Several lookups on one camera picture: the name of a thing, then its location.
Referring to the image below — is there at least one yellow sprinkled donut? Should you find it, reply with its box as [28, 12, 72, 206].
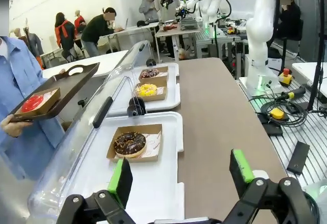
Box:
[135, 83, 157, 97]

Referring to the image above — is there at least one black yellow handheld controller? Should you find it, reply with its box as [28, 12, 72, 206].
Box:
[277, 86, 306, 101]

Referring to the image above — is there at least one person in blue shirt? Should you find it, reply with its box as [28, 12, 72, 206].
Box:
[0, 0, 66, 182]

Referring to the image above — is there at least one black tripod stand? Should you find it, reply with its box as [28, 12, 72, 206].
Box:
[306, 0, 327, 117]

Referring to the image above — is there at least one person in grey hoodie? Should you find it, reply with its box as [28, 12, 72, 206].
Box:
[139, 0, 160, 23]

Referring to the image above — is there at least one dark brown serving tray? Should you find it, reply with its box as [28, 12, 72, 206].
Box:
[6, 62, 101, 123]

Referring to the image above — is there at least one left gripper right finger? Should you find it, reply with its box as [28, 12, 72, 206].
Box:
[227, 148, 316, 224]

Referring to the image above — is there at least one black coiled cable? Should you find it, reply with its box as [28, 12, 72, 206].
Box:
[260, 98, 308, 126]

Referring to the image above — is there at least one chocolate rainbow sprinkle donut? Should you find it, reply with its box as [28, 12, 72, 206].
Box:
[141, 68, 160, 79]

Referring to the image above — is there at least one person's right hand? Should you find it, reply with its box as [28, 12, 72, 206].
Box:
[1, 113, 34, 138]

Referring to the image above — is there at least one red glazed donut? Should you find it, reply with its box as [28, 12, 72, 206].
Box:
[21, 94, 48, 114]

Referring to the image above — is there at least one white plastic display tray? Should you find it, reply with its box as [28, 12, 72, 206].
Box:
[51, 111, 185, 221]
[106, 62, 181, 111]

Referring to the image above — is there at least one yellow button box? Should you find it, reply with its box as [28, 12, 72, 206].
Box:
[269, 107, 285, 120]

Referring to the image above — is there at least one seated person in black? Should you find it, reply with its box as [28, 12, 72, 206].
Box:
[277, 0, 302, 41]

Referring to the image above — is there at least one clear plastic dome lid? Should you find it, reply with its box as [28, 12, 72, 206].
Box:
[27, 75, 148, 224]
[103, 40, 157, 107]

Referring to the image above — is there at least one person with orange scarf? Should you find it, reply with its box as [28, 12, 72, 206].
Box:
[54, 12, 77, 57]

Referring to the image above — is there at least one white desk with laptop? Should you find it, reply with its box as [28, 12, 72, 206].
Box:
[99, 21, 159, 54]

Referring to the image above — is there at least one person in dark green sweater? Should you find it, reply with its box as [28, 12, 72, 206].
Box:
[81, 7, 117, 57]

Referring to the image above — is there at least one brown cardboard donut box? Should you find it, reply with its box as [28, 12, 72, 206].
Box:
[138, 66, 169, 81]
[134, 79, 168, 102]
[106, 123, 163, 163]
[15, 87, 61, 116]

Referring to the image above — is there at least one chocolate nut donut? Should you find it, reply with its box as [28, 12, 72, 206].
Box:
[113, 131, 147, 158]

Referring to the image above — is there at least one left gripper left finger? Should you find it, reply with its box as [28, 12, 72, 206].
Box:
[57, 157, 138, 224]

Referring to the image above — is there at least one grey work desk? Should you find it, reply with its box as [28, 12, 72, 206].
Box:
[155, 24, 203, 62]

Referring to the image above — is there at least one white side table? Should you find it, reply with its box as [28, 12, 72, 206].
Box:
[42, 49, 129, 78]

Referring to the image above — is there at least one black flat box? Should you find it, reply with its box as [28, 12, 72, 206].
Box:
[257, 113, 284, 136]
[286, 140, 311, 176]

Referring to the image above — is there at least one yellow emergency stop button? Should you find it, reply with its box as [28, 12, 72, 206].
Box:
[278, 68, 293, 87]

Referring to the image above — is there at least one aluminium profile base platform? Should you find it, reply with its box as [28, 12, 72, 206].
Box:
[236, 75, 327, 191]

